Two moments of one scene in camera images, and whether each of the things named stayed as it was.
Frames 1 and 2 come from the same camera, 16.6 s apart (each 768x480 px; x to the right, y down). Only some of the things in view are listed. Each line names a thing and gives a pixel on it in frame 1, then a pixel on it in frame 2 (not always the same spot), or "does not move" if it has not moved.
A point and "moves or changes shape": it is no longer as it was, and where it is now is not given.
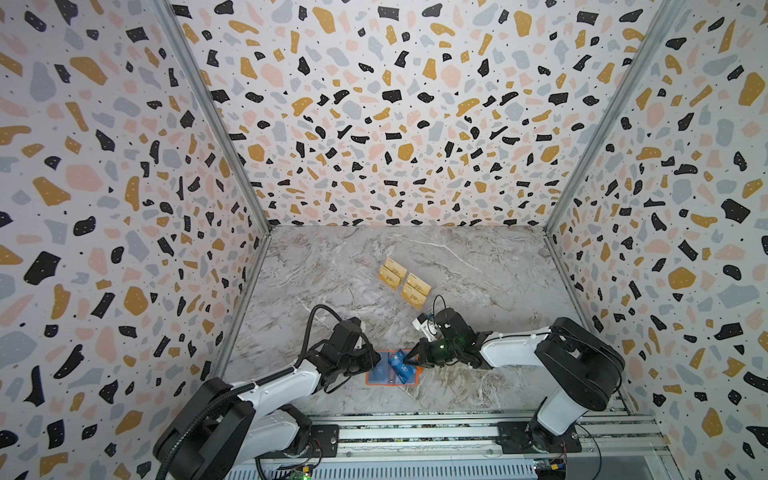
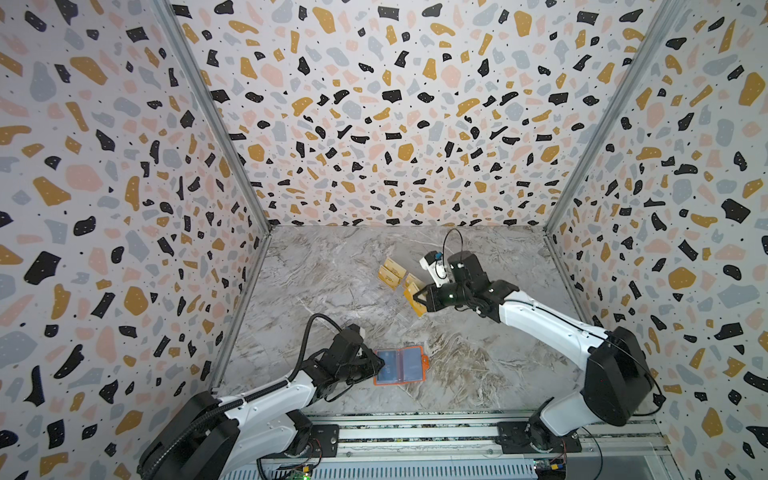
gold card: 389,277 does not move
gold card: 395,267 does not move
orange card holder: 385,375 moves or changes shape
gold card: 418,284 does not move
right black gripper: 424,351 to 435,295
